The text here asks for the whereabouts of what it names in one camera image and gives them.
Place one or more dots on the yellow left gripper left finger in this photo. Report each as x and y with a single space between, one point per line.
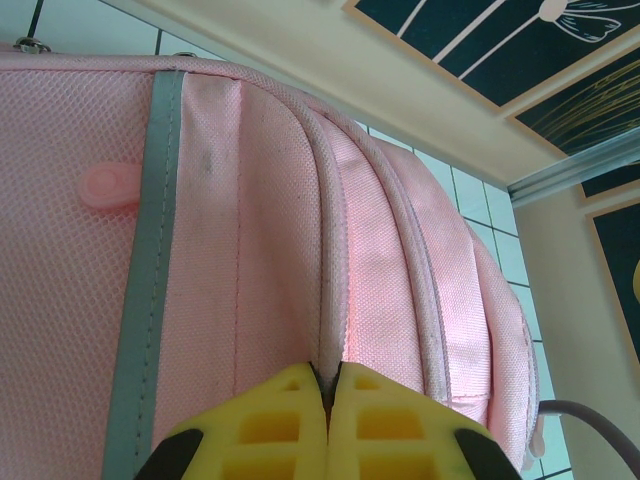
260 430

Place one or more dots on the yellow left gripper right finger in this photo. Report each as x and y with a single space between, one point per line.
400 435

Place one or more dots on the pink student backpack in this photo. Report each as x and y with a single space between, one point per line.
250 200

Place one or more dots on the aluminium frame post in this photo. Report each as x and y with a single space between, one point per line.
575 175

